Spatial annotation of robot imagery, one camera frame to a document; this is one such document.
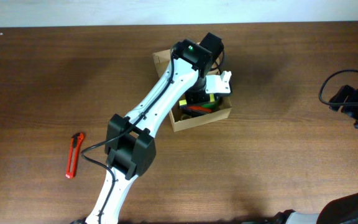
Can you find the orange utility knife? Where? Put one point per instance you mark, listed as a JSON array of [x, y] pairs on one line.
[[75, 144]]

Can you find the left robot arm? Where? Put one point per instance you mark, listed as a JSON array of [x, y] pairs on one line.
[[193, 71]]

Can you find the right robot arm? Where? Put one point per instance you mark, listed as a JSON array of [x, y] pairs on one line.
[[342, 210]]

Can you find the cardboard box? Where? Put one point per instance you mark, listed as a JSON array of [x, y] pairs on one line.
[[161, 60]]

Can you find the green tape roll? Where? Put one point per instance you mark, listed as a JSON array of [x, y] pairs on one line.
[[213, 106]]

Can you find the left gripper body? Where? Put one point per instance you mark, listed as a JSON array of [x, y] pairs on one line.
[[197, 94]]

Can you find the yellow clear tape roll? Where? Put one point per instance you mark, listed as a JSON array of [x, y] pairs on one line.
[[185, 117]]

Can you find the yellow highlighter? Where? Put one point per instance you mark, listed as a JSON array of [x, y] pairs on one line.
[[182, 102]]

